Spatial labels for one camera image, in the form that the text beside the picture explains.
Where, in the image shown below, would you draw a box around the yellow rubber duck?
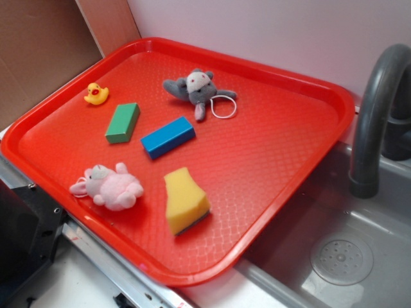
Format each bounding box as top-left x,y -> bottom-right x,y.
83,83 -> 109,105

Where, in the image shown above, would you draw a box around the red plastic tray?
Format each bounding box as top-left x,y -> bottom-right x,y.
1,38 -> 354,287

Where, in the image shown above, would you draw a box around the blue rectangular block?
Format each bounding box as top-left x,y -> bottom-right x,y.
141,117 -> 196,160

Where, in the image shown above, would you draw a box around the yellow sponge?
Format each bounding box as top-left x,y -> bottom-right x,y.
164,167 -> 211,235

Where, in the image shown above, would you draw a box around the grey plush mouse toy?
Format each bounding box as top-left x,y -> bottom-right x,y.
162,69 -> 237,122

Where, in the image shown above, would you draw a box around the green rectangular block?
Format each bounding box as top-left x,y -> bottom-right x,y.
105,103 -> 140,144

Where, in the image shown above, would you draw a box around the pink plush bunny toy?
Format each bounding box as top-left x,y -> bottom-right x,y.
69,162 -> 144,211

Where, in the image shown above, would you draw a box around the grey plastic sink basin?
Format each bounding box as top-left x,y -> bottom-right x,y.
236,141 -> 411,308

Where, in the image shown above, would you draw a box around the sink drain cover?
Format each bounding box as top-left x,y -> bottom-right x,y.
310,233 -> 374,286

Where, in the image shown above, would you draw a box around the grey toy faucet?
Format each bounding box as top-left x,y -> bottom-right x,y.
349,44 -> 410,198

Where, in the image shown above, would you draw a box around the brown cardboard panel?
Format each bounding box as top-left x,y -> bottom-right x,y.
1,1 -> 140,129

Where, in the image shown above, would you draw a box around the silver metal rail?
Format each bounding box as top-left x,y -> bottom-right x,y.
0,153 -> 197,308

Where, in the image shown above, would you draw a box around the black metal bracket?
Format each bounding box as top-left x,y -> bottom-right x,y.
1,182 -> 64,302

